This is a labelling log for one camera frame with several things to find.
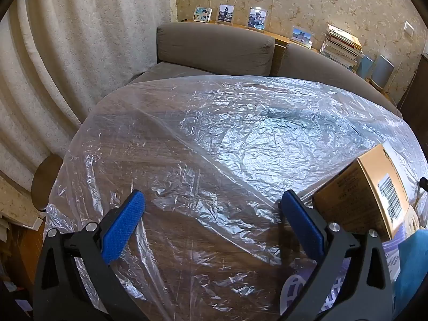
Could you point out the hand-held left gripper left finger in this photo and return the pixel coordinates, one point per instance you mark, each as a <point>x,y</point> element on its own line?
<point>123,227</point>

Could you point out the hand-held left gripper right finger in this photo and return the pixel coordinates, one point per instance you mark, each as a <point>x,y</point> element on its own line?
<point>302,224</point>

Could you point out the brown cardboard box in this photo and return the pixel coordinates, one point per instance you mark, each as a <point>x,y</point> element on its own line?
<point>354,190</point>

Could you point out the lavender printed packet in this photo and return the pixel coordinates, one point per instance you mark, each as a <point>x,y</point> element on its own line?
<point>294,291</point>

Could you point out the round brown stool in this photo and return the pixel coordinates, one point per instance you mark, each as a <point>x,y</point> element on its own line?
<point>46,184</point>

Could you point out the white papers stack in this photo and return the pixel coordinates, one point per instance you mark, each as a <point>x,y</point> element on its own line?
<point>20,220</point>

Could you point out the blue cloth item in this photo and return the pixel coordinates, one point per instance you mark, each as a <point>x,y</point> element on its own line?
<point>413,264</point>

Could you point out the clear plastic table sheet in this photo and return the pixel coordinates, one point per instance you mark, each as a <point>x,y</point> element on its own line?
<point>217,140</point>

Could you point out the stack of books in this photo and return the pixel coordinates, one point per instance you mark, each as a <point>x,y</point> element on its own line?
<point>341,46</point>

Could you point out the cream patterned curtain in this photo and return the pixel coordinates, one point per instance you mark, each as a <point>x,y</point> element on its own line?
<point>83,40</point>

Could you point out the brown fabric sofa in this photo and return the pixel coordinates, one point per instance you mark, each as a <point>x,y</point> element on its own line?
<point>214,45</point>

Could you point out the landscape building photo frame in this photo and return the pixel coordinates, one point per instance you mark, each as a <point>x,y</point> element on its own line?
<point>302,36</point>

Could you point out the clear acrylic photo frame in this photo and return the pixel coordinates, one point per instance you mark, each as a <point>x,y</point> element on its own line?
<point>257,16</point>
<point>225,14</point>

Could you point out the white wall switch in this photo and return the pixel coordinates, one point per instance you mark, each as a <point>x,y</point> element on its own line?
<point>409,28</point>

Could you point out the rounded white photo frame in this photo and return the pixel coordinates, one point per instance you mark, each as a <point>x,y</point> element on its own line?
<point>202,14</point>

